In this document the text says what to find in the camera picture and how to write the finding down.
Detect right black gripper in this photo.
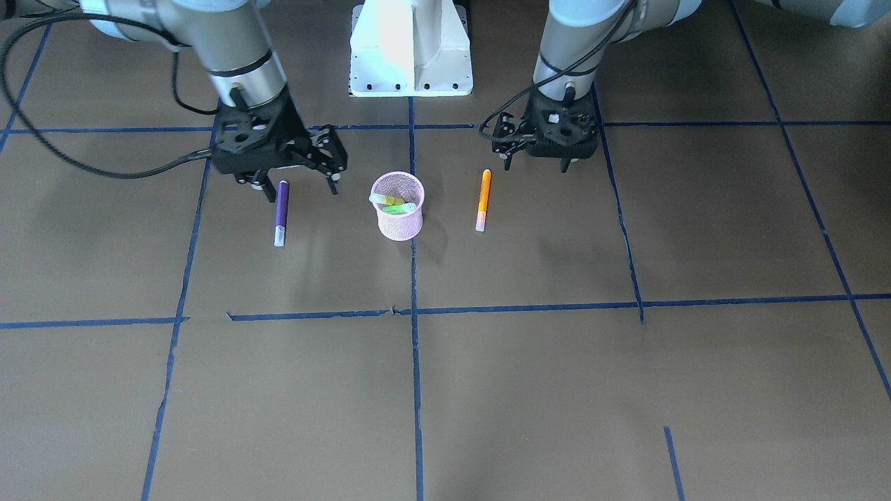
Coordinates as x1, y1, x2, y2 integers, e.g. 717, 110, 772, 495
210, 94, 348, 203

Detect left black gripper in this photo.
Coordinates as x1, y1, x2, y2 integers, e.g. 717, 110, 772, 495
492, 90, 599, 174

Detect purple marker pen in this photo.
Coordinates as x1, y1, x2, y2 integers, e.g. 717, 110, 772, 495
274, 180, 290, 248

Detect orange highlighter pen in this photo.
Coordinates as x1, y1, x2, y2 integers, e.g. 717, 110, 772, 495
475, 169, 492, 232

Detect yellow highlighter pen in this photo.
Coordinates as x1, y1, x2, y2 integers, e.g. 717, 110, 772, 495
368, 193, 405, 206

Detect green highlighter pen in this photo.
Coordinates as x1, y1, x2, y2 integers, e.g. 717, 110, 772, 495
381, 202, 418, 215

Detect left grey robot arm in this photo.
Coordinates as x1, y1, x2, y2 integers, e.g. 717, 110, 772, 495
477, 1, 760, 173

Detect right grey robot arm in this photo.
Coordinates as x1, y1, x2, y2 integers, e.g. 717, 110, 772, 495
2, 1, 348, 202

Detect pink mesh pen holder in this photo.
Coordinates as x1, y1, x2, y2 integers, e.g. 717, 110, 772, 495
370, 171, 425, 241

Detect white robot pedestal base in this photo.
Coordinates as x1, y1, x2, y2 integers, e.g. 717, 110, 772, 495
348, 1, 474, 98

